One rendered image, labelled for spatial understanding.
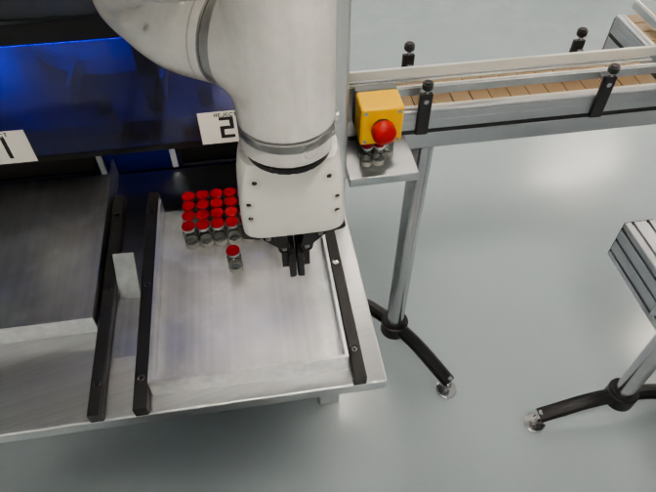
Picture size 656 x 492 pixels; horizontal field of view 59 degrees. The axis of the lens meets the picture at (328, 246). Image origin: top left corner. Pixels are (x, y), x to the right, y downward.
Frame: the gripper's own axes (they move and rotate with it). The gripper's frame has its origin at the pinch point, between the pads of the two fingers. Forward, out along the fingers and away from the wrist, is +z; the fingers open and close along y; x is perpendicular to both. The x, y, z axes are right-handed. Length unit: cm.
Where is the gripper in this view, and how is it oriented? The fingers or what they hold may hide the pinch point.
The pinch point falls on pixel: (295, 255)
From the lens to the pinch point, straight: 62.8
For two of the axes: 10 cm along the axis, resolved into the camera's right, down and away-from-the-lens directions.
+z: 0.0, 6.6, 7.5
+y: -9.9, 1.2, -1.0
